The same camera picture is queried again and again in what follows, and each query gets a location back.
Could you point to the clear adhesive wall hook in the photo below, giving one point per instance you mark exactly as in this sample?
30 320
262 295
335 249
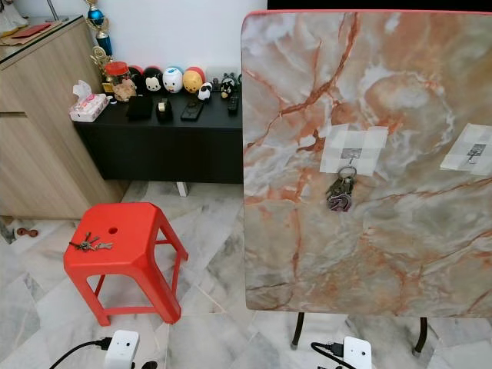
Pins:
469 147
369 141

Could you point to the black low console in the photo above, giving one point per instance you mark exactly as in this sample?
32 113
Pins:
161 154

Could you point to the small red floor object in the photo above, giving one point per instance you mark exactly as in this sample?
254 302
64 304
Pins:
27 231

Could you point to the metal lamp stand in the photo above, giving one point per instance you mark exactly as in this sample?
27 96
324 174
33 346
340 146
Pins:
51 8

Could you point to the black mouse plush toy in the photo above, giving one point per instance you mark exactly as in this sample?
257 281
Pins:
151 81

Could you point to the black mobile phone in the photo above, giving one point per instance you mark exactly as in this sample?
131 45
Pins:
192 111

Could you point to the gold and blue trophy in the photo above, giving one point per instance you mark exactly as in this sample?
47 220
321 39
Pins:
98 27

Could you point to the black and white figure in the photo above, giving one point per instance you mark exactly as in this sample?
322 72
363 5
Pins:
227 87

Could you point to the marble pattern folding table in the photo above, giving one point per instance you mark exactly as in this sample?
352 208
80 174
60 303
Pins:
369 261

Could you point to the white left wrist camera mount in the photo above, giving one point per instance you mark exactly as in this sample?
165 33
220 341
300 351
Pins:
122 350

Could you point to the pink tissue pack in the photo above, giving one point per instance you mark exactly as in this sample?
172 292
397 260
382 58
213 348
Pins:
88 108

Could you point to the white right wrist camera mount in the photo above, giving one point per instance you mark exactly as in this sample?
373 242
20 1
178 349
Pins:
357 354

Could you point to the red envelope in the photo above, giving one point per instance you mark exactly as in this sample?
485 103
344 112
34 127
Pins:
32 31

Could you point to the key bunch with purple tag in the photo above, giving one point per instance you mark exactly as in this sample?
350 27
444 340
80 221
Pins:
340 196

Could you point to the yellow egg shaped toy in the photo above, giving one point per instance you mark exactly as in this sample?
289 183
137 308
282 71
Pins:
193 81

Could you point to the black tape dispenser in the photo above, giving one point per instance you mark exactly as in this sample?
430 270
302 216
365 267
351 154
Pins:
164 111

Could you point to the black television screen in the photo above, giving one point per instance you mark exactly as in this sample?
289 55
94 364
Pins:
377 4

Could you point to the red lidded clear jar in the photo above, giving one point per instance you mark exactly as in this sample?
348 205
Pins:
118 74

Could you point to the red plastic stool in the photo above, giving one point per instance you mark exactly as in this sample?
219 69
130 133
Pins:
131 231

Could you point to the black remote control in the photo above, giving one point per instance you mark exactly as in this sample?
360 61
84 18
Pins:
232 104

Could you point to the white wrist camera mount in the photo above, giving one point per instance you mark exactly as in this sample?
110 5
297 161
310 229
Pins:
122 350
357 354

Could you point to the light wooden cabinet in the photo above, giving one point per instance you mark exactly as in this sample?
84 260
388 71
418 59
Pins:
38 154

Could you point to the white porcelain figurine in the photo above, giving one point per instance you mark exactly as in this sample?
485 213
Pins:
11 17

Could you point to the small panda figure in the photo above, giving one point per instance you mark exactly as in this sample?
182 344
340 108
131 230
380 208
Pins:
204 91

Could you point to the loose bunch of keys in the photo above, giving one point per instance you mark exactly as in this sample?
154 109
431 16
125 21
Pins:
84 244

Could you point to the white egg shaped toy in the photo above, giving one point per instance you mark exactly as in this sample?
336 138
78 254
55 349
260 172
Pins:
172 81

